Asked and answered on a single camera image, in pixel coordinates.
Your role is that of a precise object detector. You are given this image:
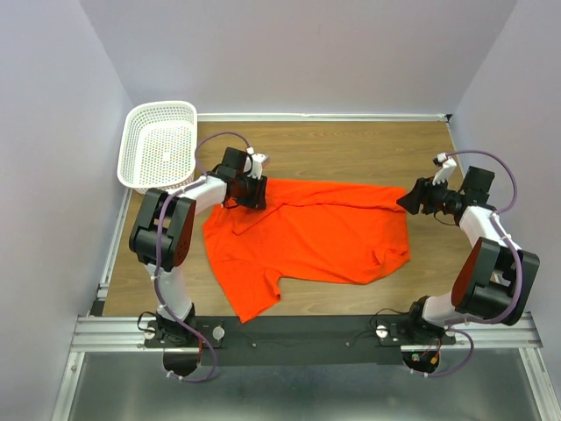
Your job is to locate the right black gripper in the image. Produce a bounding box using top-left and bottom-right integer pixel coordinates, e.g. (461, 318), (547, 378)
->
(395, 174), (463, 215)

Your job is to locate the orange t-shirt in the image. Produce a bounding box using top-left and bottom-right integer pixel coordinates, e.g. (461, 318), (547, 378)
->
(202, 179), (411, 323)

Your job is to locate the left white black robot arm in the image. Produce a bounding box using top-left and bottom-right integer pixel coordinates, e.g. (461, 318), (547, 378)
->
(129, 147), (269, 346)

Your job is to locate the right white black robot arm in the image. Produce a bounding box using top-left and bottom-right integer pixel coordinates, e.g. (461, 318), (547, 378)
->
(390, 165), (540, 344)

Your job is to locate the white perforated plastic basket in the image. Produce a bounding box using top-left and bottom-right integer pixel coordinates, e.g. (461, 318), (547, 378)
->
(117, 101), (197, 194)

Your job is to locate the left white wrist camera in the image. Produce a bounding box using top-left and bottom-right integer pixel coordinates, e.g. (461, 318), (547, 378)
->
(243, 146), (270, 180)

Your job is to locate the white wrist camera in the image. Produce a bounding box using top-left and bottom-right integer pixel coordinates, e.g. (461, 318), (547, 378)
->
(432, 153), (457, 186)
(243, 146), (270, 180)

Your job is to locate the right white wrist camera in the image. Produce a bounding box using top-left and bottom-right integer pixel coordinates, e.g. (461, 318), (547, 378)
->
(432, 153), (457, 186)

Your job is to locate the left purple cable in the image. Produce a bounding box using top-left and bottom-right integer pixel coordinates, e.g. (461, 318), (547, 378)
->
(150, 131), (253, 382)

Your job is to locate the aluminium frame rail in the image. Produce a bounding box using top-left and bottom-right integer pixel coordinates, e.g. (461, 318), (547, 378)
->
(70, 312), (543, 353)

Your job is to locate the black mounting base plate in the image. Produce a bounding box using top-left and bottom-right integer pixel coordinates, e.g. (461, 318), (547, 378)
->
(137, 313), (455, 367)

